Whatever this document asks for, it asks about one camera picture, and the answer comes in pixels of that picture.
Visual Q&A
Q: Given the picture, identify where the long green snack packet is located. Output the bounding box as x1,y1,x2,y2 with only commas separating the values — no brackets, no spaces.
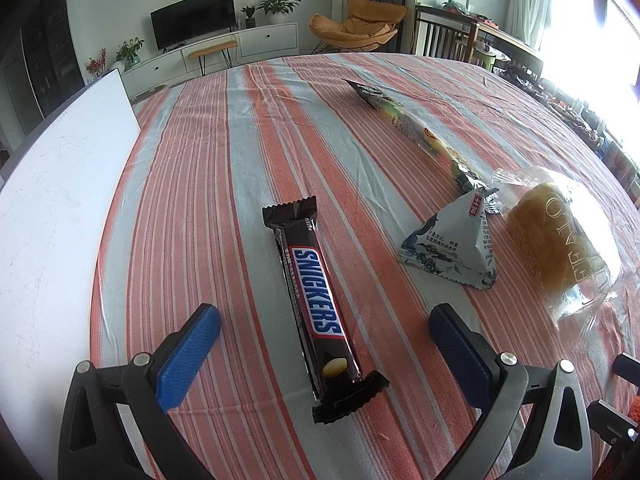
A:
341,78,501,201

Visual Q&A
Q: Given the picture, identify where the striped tablecloth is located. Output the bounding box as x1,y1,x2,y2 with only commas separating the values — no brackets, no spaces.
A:
90,51,640,480

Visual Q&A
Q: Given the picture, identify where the black television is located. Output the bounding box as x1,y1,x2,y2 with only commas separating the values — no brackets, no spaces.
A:
150,0,236,52

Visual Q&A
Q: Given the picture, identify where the leafy potted plant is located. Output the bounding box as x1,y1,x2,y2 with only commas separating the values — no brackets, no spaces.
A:
116,37,146,68

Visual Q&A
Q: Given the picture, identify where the orange lounge chair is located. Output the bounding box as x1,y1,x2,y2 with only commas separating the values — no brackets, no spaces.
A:
309,0,409,53

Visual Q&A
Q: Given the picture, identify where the large potted plant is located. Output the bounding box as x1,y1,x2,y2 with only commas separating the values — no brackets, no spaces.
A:
255,0,302,25

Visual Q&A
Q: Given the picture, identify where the wooden dining table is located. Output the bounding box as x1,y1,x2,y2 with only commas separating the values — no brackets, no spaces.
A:
470,17,546,76

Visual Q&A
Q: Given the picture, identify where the white board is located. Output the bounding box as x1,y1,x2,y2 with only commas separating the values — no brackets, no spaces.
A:
0,67,141,441

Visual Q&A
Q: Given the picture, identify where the white television cabinet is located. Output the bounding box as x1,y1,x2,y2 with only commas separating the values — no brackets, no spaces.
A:
120,22,300,101

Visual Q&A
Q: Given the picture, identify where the bread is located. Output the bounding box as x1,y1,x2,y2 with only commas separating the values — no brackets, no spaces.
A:
492,166,626,333

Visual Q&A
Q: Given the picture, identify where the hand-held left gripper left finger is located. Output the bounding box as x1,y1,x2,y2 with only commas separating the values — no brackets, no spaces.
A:
58,303,222,480

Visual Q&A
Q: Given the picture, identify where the dark glass cabinet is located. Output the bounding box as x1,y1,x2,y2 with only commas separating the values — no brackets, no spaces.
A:
20,0,86,121

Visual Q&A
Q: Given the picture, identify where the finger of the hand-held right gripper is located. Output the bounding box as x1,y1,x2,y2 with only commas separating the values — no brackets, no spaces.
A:
612,352,640,387
587,399,640,457

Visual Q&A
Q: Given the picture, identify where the brown chocolate bar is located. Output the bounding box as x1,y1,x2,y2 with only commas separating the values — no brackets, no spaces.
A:
262,195,391,426

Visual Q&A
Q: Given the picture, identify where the pale green pot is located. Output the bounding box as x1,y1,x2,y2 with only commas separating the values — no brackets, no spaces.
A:
475,45,501,69

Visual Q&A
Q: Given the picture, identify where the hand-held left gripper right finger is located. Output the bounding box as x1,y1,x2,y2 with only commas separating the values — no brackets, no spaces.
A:
429,303,596,480

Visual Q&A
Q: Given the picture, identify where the triangular grey snack packet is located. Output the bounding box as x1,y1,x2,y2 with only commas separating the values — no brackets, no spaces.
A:
398,187,501,292

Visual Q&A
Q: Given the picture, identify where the wooden hairpin stool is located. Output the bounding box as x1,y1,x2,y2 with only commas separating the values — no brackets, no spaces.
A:
187,40,240,77

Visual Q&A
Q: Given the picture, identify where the red flower vase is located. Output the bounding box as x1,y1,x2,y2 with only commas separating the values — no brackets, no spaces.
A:
86,49,108,78

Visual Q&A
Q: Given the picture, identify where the dark wooden chair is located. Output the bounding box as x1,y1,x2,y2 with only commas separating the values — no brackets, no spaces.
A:
412,4,481,63

